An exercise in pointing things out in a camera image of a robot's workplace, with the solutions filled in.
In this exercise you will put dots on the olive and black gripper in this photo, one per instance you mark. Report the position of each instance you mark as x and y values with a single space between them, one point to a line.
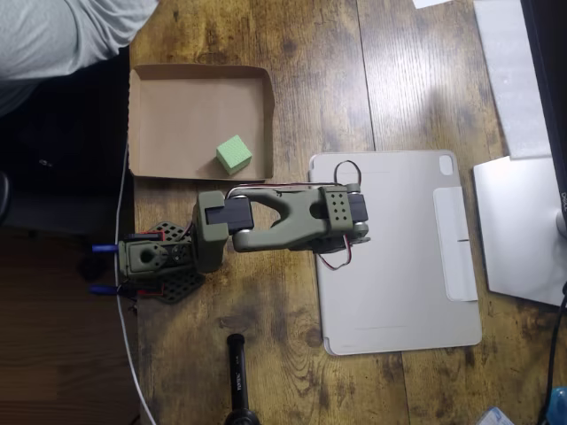
333 246

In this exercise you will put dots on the green foam cube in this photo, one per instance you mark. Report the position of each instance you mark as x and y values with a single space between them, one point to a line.
234 155

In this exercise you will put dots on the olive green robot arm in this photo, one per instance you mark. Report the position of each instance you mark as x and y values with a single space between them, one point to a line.
305 217

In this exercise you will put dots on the brown cardboard tray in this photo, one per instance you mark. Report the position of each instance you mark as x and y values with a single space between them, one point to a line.
186 115

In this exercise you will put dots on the tablet in grey folio case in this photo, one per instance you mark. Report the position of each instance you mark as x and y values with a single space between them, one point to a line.
398 274

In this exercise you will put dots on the silver monitor stand base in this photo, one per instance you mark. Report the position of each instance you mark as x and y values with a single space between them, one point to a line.
518 230

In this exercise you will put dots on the white and blue box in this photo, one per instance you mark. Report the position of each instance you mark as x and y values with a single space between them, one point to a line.
494 417

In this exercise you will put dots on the white paper sheet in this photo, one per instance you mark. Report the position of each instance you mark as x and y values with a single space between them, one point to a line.
427 2

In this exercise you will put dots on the light blue round object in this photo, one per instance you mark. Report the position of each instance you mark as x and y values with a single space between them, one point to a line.
559 405

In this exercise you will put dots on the black computer monitor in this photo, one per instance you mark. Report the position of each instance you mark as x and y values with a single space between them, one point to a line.
547 66

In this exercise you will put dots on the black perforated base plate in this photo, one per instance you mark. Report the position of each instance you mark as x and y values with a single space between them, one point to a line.
181 285

